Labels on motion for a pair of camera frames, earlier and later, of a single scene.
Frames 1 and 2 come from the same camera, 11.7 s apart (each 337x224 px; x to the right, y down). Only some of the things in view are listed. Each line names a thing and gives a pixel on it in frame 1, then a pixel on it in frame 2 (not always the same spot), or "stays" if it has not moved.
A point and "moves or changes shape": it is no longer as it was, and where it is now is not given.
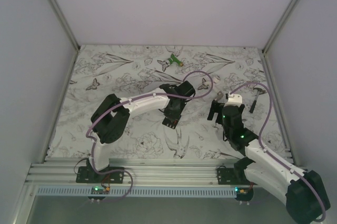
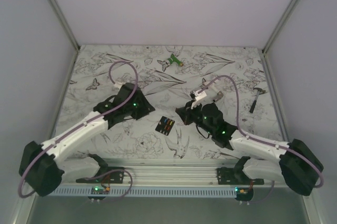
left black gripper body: x=176 y=113 → x=139 y=109
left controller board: x=98 y=190 stays
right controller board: x=244 y=193 stays
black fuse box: x=169 y=122 moves or changes shape
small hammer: x=259 y=92 stays
